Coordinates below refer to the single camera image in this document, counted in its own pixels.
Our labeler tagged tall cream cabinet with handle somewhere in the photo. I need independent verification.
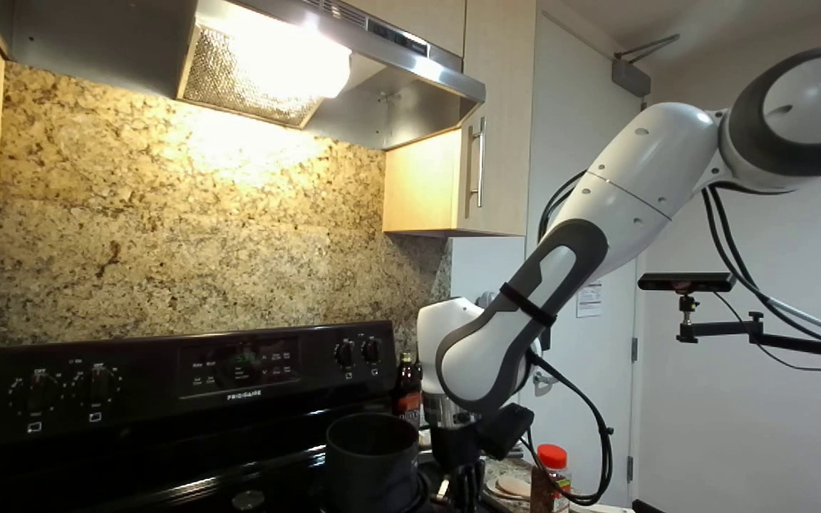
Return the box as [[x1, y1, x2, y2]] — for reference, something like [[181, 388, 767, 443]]
[[379, 0, 538, 238]]

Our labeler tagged black bar-shaped camera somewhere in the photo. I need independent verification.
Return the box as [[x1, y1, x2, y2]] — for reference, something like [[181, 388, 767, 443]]
[[636, 271, 738, 294]]

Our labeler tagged dark bottle with red label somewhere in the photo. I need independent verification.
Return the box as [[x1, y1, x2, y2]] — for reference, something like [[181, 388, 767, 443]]
[[394, 352, 426, 418]]

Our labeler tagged black pot with steel handle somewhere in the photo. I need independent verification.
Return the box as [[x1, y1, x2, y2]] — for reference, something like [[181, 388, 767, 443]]
[[321, 409, 423, 513]]

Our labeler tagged clear plastic bag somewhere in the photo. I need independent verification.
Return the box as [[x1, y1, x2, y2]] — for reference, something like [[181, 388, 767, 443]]
[[482, 462, 533, 500]]

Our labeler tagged paper notice sheet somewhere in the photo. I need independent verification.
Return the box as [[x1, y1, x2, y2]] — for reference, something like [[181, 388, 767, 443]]
[[575, 279, 606, 322]]

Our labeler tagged grey door closer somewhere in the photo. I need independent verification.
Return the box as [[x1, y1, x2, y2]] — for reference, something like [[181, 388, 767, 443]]
[[606, 30, 683, 99]]

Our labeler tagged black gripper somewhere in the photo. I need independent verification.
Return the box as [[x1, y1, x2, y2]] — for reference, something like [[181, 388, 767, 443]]
[[423, 415, 485, 513]]

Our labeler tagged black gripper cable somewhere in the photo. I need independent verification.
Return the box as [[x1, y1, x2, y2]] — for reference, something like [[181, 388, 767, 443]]
[[520, 348, 614, 506]]

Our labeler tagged white door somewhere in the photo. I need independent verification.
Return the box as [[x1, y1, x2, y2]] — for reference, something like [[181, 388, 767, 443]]
[[519, 9, 646, 506]]

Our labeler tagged black electric stove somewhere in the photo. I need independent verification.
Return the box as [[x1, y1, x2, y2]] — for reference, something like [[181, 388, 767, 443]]
[[0, 318, 489, 513]]

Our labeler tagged steel range hood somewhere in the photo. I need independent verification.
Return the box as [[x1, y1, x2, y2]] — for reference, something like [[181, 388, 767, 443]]
[[0, 0, 489, 154]]

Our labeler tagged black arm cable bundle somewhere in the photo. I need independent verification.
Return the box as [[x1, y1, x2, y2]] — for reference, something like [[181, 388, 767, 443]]
[[699, 183, 821, 375]]

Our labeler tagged spice jar with orange lid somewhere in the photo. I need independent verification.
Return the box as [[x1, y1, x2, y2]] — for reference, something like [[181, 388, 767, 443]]
[[526, 442, 575, 513]]

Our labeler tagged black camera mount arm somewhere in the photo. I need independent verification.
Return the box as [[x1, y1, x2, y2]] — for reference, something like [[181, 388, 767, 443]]
[[671, 291, 821, 365]]

